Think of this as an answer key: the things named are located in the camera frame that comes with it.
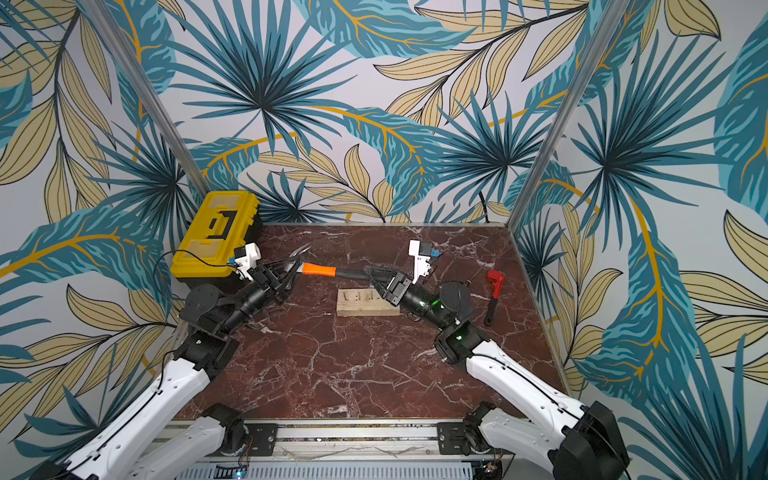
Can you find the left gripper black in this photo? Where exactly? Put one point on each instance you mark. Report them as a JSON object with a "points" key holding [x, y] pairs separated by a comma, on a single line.
{"points": [[278, 288]]}

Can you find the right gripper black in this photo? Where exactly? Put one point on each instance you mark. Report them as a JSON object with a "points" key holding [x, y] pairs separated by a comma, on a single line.
{"points": [[396, 288]]}

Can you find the claw hammer orange black handle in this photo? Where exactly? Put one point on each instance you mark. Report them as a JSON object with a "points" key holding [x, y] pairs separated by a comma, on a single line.
{"points": [[309, 269]]}

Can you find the wooden block with nails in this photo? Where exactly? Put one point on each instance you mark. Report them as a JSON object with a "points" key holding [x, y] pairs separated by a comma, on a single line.
{"points": [[363, 303]]}

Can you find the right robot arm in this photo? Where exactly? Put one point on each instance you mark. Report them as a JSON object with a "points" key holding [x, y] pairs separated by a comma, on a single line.
{"points": [[557, 432]]}

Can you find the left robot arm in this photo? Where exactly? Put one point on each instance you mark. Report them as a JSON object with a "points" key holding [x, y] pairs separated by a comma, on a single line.
{"points": [[213, 317]]}

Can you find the yellow black toolbox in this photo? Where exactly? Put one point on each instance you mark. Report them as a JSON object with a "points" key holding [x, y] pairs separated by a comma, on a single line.
{"points": [[225, 220]]}

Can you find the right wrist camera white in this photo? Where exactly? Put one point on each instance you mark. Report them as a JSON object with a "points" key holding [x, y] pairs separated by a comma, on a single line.
{"points": [[424, 255]]}

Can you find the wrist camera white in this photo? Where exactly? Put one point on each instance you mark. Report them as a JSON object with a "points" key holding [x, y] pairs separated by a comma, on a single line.
{"points": [[424, 255], [244, 259]]}

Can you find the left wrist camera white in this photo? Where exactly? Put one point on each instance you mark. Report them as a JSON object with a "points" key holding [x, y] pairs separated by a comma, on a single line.
{"points": [[244, 259]]}

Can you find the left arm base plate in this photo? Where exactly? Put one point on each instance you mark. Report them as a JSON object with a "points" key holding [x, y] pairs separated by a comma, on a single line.
{"points": [[258, 440]]}

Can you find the aluminium front rail frame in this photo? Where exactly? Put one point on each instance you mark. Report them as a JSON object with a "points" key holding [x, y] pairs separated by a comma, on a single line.
{"points": [[354, 447]]}

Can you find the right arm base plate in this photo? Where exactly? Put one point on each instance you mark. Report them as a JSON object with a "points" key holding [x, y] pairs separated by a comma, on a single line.
{"points": [[459, 438]]}

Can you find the left aluminium corner post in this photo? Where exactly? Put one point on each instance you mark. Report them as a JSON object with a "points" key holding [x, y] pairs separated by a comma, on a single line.
{"points": [[118, 44]]}

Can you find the aluminium corner post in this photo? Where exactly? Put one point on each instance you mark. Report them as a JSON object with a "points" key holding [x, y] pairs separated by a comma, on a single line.
{"points": [[594, 50], [118, 44]]}

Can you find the right aluminium corner post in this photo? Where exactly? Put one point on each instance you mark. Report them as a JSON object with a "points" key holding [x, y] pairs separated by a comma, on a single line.
{"points": [[594, 50]]}

